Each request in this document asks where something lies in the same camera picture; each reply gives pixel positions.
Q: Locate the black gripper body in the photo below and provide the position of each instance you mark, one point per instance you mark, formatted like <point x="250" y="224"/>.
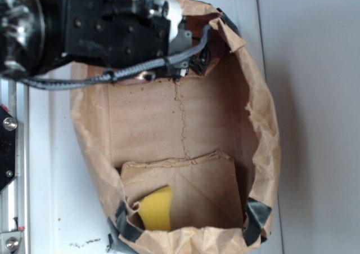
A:
<point x="115" y="33"/>

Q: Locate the brown paper bag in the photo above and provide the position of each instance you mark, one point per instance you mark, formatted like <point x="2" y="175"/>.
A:
<point x="213" y="138"/>

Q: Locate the yellow sponge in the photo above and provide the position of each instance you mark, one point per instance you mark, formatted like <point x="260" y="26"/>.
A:
<point x="154" y="209"/>

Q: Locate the white plastic tray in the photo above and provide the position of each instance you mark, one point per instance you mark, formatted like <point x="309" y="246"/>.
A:
<point x="65" y="213"/>

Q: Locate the black tape strip left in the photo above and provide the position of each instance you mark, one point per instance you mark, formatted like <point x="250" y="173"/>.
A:
<point x="121" y="225"/>

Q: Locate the black tape strip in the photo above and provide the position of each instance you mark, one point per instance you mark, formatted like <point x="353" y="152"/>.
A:
<point x="257" y="214"/>
<point x="121" y="225"/>

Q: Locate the black tape strip right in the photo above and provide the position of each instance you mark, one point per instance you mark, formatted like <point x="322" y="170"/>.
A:
<point x="257" y="214"/>

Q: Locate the aluminium frame rail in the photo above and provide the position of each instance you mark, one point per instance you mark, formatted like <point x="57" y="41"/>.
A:
<point x="15" y="198"/>

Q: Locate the black metal bracket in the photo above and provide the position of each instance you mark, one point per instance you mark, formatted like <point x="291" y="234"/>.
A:
<point x="9" y="126"/>

